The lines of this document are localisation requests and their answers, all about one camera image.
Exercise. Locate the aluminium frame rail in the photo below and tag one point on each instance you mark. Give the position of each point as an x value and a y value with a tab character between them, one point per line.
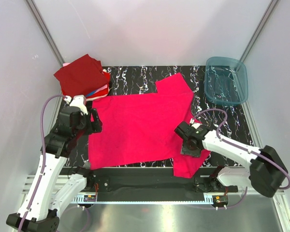
125	189

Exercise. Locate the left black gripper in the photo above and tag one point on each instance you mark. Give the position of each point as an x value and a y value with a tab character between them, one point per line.
95	126

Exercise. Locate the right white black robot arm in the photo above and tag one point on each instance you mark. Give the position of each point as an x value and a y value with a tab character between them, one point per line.
260	168

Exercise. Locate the left aluminium corner post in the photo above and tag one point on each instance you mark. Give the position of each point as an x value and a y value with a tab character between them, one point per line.
45	31

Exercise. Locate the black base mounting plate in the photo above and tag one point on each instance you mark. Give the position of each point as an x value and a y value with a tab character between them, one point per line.
206	184

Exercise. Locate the right aluminium corner post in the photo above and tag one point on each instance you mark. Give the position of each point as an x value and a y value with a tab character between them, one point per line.
258	30

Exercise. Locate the stack of folded t shirts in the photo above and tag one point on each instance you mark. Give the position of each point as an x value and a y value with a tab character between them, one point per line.
100	92

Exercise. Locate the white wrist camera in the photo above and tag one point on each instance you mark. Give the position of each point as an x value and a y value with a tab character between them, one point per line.
77	101
194	123

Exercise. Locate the black marble pattern mat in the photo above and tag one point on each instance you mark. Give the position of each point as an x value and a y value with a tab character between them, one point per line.
141	80

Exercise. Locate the teal translucent plastic bin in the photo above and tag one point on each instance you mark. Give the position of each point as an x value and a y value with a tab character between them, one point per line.
225	81

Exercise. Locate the folded dark red t shirt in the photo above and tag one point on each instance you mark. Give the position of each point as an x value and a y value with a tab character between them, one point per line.
82	76

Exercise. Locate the aluminium corner post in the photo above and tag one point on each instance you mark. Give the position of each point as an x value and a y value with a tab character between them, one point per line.
45	31
258	30

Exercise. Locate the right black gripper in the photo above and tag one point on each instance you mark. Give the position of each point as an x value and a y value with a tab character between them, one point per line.
196	153

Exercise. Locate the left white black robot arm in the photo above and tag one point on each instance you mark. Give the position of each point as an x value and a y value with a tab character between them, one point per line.
42	208

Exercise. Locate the bright pink t shirt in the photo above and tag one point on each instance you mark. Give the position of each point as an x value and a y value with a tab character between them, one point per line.
141	128

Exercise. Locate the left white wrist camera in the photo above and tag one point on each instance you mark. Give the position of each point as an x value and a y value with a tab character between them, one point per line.
77	101

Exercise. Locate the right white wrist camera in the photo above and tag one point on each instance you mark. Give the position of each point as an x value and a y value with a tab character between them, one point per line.
194	123

